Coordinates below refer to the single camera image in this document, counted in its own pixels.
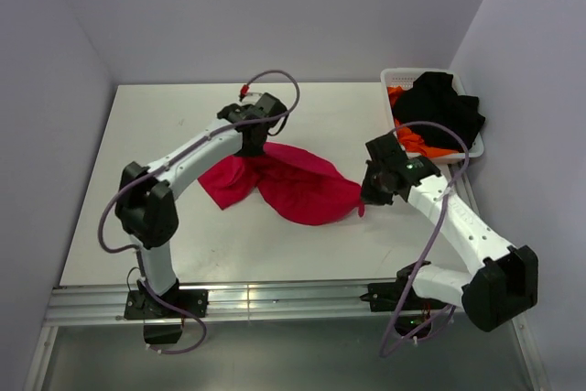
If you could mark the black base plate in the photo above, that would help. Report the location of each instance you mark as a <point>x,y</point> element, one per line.
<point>384,296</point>
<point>142,306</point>

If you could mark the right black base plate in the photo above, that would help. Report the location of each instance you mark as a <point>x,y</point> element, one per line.
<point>384,296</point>

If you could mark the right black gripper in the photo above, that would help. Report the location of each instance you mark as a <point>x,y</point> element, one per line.
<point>368,195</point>

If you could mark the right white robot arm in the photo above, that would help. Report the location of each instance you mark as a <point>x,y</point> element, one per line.
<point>500,280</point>

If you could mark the orange t shirt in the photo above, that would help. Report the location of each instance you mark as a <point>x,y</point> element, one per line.
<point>411,141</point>

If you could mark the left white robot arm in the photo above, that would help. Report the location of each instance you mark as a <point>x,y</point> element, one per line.
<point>146,202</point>

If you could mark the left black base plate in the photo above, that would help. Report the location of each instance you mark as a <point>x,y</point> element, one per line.
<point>142,306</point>

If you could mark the red t shirt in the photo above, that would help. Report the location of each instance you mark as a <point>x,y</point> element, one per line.
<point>298,185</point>

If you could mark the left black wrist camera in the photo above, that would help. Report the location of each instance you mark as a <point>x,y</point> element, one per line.
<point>268,107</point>

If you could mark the aluminium rail frame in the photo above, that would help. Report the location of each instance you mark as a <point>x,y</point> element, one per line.
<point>284,310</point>

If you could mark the white plastic basket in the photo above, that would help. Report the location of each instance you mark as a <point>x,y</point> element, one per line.
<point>404,77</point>

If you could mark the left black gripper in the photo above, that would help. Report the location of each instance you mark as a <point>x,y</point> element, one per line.
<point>253,153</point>

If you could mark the black t shirt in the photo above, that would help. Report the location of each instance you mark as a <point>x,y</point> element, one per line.
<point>432,98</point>

